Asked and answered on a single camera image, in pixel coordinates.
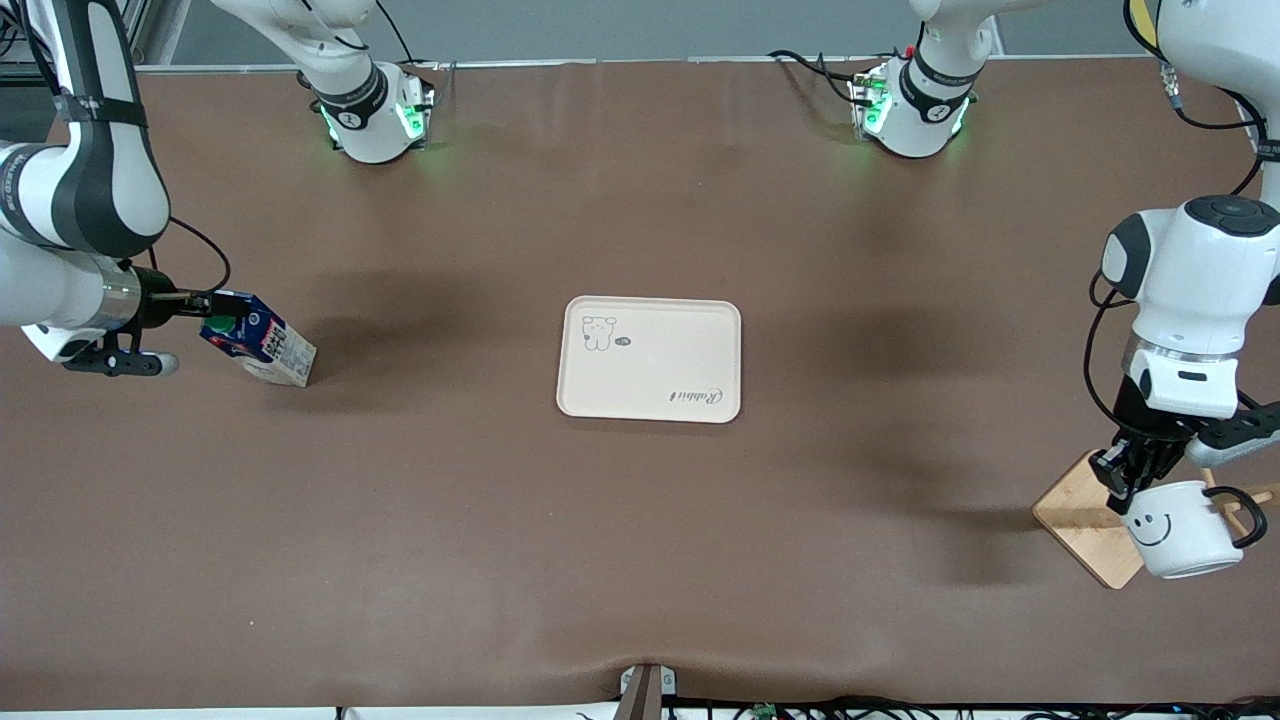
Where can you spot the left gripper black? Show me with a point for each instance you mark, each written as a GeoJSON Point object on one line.
{"type": "Point", "coordinates": [1143, 437]}

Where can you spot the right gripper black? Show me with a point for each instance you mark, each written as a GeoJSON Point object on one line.
{"type": "Point", "coordinates": [156, 297]}

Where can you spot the blue white milk carton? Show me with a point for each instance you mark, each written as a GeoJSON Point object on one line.
{"type": "Point", "coordinates": [270, 345]}

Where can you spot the white smiley face mug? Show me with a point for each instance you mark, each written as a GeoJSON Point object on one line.
{"type": "Point", "coordinates": [1180, 535]}

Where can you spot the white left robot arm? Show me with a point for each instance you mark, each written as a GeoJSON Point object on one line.
{"type": "Point", "coordinates": [1190, 270]}

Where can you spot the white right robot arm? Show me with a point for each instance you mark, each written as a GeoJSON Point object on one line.
{"type": "Point", "coordinates": [100, 190]}

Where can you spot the cream rabbit print tray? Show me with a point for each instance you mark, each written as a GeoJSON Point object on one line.
{"type": "Point", "coordinates": [650, 360]}

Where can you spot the wooden mug stand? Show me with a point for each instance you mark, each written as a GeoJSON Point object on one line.
{"type": "Point", "coordinates": [1085, 530]}

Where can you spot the aluminium frame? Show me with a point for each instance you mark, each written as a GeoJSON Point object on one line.
{"type": "Point", "coordinates": [135, 30]}

